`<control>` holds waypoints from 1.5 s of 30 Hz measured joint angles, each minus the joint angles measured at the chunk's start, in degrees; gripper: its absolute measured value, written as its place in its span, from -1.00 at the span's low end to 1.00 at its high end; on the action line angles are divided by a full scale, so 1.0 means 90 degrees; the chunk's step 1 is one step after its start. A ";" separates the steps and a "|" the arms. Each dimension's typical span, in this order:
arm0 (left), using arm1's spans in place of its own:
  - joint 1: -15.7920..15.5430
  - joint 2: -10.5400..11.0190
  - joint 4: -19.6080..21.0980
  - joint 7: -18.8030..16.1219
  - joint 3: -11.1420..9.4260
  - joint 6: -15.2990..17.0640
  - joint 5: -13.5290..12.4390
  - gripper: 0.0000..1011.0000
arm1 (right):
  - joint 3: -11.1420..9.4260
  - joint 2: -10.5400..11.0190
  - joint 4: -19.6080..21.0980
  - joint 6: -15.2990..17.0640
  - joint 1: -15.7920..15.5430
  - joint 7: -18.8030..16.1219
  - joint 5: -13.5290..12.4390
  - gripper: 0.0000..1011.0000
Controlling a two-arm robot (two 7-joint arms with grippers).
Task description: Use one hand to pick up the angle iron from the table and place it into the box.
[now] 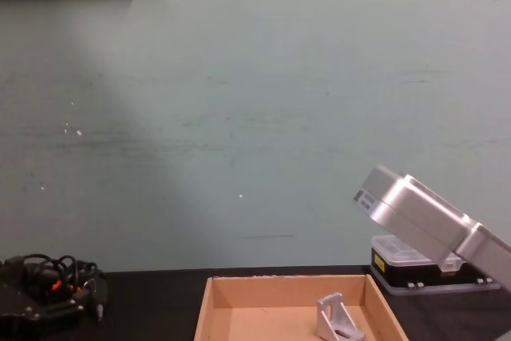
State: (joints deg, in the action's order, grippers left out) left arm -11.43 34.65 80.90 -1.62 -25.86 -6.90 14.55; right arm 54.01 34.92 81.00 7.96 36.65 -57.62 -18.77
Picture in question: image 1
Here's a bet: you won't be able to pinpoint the black table cloth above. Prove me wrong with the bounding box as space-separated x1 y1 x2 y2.
0 264 511 341

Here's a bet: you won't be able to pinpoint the shallow brown cardboard tray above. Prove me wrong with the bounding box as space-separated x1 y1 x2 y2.
193 274 410 341

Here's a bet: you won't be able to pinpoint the clear plastic case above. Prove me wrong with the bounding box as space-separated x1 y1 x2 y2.
369 234 502 299

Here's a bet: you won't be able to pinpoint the black corded tool orange parts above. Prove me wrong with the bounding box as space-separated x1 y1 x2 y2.
0 253 110 323

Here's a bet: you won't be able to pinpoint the small silver metal corner bracket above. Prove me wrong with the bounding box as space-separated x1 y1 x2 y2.
316 294 366 341

